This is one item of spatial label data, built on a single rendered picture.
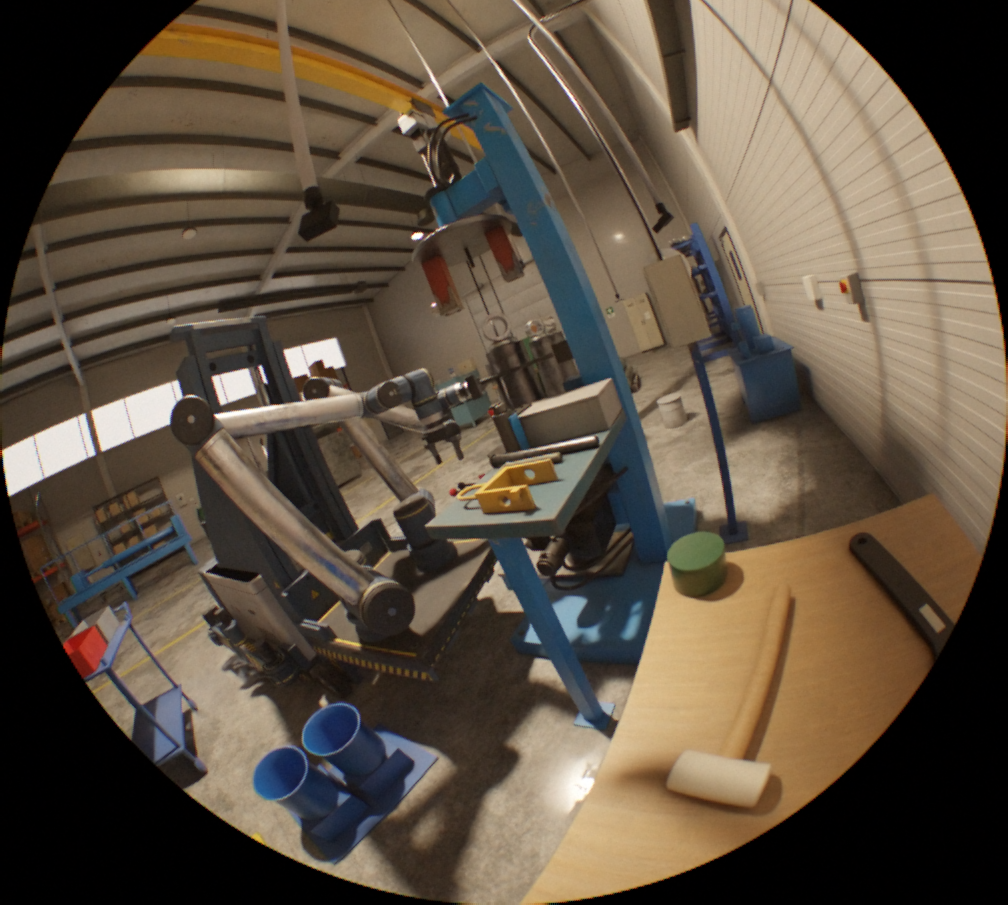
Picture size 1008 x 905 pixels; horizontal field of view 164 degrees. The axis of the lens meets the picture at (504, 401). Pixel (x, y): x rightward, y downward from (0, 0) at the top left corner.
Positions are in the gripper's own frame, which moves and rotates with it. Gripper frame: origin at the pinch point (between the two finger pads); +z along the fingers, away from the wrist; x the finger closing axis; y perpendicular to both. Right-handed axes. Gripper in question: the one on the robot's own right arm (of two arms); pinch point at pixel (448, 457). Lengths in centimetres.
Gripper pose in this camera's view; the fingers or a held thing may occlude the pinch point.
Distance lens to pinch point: 150.9
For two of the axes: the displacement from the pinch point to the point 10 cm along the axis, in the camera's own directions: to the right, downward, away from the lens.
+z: 3.7, 9.2, 1.1
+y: -4.8, 2.9, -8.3
